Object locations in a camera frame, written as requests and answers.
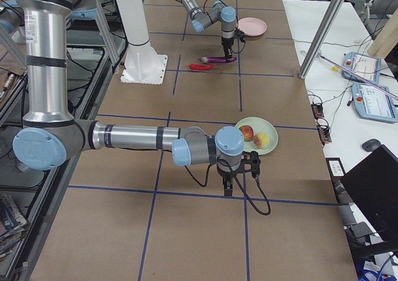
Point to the purple eggplant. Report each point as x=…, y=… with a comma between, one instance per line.
x=217, y=60

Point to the black computer mouse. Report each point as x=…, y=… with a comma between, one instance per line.
x=371, y=145

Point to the teach pendant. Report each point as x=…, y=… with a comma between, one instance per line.
x=365, y=66
x=371, y=103

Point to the red pomegranate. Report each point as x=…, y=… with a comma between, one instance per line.
x=247, y=132

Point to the green plate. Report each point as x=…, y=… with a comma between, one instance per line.
x=260, y=125

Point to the pink plate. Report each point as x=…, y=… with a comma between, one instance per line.
x=252, y=27

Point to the black laptop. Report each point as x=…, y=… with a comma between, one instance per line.
x=372, y=185

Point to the orange black power strip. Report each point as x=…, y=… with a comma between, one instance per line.
x=323, y=127

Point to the red chili pepper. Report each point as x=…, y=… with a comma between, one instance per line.
x=201, y=67

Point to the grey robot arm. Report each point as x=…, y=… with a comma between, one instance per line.
x=219, y=12
x=51, y=135

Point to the aluminium frame post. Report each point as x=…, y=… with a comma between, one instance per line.
x=328, y=18

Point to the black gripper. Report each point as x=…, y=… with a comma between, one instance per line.
x=226, y=42
x=227, y=176

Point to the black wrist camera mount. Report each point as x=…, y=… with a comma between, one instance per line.
x=250, y=163

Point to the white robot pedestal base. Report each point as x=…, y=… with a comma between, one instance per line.
x=142, y=63

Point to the teach pendant near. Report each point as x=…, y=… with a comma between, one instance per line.
x=371, y=103

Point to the teach pendant far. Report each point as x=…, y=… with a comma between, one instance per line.
x=365, y=66

